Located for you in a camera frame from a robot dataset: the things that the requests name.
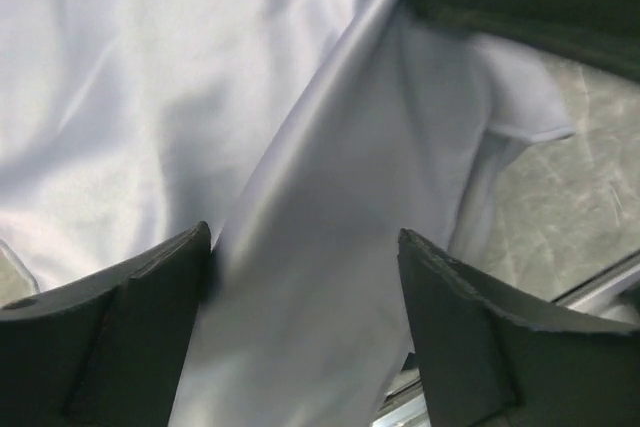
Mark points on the grey pillowcase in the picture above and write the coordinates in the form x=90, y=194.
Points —
x=307, y=133

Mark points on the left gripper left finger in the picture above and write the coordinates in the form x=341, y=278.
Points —
x=108, y=349

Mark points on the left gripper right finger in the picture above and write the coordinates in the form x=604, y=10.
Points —
x=487, y=358

